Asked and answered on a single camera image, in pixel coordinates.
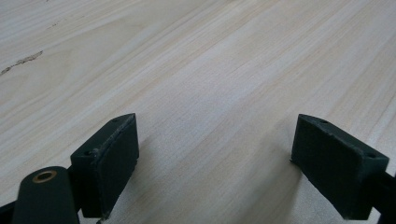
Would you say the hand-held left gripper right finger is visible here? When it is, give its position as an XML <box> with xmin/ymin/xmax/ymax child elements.
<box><xmin>290</xmin><ymin>113</ymin><xmax>390</xmax><ymax>221</ymax></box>

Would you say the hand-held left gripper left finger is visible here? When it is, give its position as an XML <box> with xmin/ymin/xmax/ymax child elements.
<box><xmin>70</xmin><ymin>112</ymin><xmax>140</xmax><ymax>219</ymax></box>

